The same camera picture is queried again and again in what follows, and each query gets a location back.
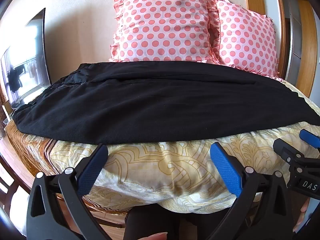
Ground black pants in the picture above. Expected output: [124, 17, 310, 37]
[12, 61, 320, 146]

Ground flat screen television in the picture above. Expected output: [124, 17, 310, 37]
[0, 7, 53, 107]

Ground person's left hand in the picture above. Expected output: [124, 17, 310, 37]
[136, 233, 168, 240]

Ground wooden bed frame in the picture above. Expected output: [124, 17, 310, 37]
[56, 195, 127, 228]

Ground yellow patterned bedspread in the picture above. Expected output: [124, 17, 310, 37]
[5, 77, 320, 215]

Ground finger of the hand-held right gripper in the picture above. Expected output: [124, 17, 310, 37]
[299, 129, 320, 153]
[273, 138, 320, 172]

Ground person's right hand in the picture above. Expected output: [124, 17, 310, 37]
[292, 199, 310, 233]

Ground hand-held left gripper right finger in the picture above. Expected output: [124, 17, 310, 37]
[209, 142, 297, 240]

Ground pink polka dot pillow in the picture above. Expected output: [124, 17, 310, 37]
[108, 0, 222, 64]
[214, 0, 285, 81]

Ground person's dark clothed legs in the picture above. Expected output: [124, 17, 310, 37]
[122, 202, 227, 240]

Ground grey metal door panel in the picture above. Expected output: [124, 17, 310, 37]
[285, 0, 304, 80]

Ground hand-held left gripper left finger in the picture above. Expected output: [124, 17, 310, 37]
[26, 143, 113, 240]

